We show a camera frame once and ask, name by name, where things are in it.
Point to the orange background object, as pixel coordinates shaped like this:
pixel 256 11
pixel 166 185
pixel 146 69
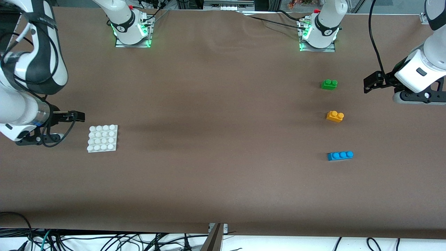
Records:
pixel 296 4

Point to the green two-stud block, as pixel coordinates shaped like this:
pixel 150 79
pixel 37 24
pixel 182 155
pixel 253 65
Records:
pixel 329 85

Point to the aluminium frame corner bracket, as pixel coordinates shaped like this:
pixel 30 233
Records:
pixel 424 18

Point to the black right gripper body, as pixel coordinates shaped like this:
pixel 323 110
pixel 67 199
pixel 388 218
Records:
pixel 55 116

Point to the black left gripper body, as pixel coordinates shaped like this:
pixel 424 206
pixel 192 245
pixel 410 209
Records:
pixel 387 79

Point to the dark support beam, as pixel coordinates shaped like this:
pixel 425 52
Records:
pixel 212 242

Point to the brown table cover sheet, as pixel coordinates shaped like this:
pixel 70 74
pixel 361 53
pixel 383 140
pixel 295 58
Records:
pixel 223 181

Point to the aluminium frame rail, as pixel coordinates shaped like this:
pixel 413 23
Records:
pixel 226 5

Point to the white studded base plate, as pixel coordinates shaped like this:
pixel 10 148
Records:
pixel 102 139

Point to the blue three-stud block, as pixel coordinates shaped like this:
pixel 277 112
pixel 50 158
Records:
pixel 339 156

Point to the yellow two-stud block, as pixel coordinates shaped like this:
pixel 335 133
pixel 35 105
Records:
pixel 334 117

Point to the silver table edge bracket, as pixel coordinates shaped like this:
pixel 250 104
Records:
pixel 224 228

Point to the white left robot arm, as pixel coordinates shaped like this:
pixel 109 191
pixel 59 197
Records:
pixel 325 24

